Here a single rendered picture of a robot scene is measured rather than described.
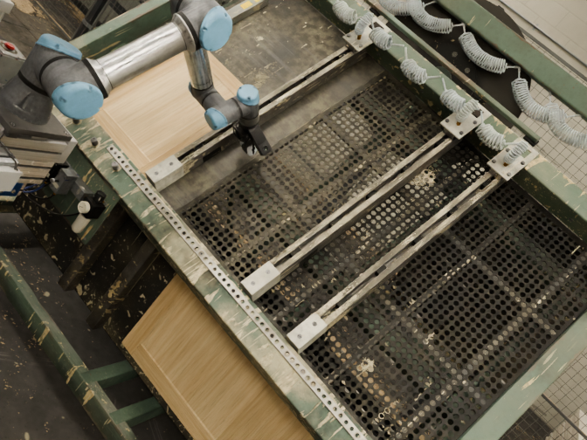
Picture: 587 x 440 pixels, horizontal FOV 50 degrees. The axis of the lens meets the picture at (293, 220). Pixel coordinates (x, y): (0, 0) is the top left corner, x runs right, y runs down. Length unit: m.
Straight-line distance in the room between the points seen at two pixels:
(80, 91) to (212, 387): 1.25
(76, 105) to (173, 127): 0.82
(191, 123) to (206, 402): 1.08
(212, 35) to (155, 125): 0.79
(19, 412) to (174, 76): 1.42
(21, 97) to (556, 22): 6.00
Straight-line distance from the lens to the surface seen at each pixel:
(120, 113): 2.60
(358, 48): 2.68
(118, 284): 2.65
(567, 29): 7.16
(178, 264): 2.19
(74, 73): 1.77
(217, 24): 1.83
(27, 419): 2.60
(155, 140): 2.50
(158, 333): 2.59
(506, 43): 2.98
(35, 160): 2.05
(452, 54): 3.07
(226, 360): 2.43
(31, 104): 1.90
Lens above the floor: 1.81
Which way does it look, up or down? 17 degrees down
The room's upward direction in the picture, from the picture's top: 40 degrees clockwise
